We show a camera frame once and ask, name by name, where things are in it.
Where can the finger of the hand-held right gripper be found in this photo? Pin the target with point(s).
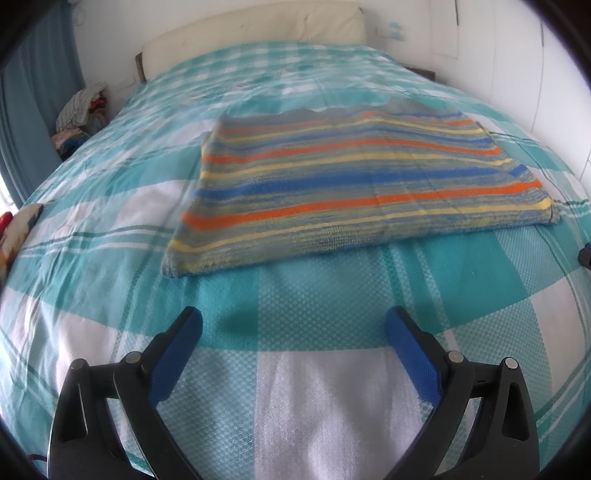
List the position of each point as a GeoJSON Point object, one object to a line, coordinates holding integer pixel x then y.
{"type": "Point", "coordinates": [586, 257]}

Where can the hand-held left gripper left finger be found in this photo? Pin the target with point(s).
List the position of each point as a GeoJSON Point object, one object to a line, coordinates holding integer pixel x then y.
{"type": "Point", "coordinates": [173, 360]}

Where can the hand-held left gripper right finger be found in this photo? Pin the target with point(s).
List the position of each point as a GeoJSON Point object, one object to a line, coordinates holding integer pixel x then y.
{"type": "Point", "coordinates": [415, 360]}

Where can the striped knit sweater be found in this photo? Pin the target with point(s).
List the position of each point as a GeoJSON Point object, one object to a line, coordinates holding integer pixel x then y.
{"type": "Point", "coordinates": [360, 184]}

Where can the pile of clothes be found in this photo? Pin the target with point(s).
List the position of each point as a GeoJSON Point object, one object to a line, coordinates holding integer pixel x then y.
{"type": "Point", "coordinates": [81, 115]}

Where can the teal checked bed sheet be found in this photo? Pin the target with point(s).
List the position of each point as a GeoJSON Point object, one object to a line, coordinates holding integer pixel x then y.
{"type": "Point", "coordinates": [300, 332]}

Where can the patterned cushion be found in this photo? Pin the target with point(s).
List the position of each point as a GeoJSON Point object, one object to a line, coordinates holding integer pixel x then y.
{"type": "Point", "coordinates": [21, 230]}

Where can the white wardrobe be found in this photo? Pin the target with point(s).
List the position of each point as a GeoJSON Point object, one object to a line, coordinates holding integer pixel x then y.
{"type": "Point", "coordinates": [508, 69]}

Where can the dark wooden nightstand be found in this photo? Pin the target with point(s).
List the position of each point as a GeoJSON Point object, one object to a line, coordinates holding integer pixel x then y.
{"type": "Point", "coordinates": [422, 74]}

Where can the teal curtain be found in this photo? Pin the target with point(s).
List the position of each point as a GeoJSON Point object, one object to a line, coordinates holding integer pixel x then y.
{"type": "Point", "coordinates": [32, 101]}

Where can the cream padded headboard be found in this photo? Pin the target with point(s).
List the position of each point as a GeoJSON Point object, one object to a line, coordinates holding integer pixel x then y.
{"type": "Point", "coordinates": [249, 32]}

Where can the wall socket with stickers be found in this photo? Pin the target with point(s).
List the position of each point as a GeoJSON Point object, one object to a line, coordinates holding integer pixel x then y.
{"type": "Point", "coordinates": [392, 30]}

